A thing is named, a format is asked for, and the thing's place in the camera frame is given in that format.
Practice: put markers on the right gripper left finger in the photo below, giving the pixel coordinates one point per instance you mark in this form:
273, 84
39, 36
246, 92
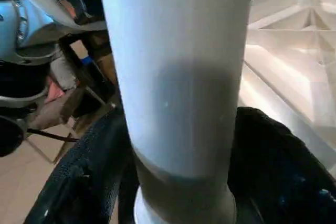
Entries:
92, 182

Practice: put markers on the dark metal stand leg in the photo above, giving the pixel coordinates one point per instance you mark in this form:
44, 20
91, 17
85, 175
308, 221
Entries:
78, 65

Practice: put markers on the white plastic table leg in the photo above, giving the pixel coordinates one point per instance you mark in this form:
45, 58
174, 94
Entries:
178, 51

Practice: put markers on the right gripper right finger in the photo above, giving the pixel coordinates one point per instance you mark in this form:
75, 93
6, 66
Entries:
283, 182

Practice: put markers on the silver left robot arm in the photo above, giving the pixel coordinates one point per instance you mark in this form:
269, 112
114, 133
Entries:
26, 24

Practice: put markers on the white plastic table top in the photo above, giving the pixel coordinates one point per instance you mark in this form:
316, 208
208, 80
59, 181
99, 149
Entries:
288, 51

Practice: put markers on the pink object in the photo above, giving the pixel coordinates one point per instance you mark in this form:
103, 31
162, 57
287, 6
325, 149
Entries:
55, 91

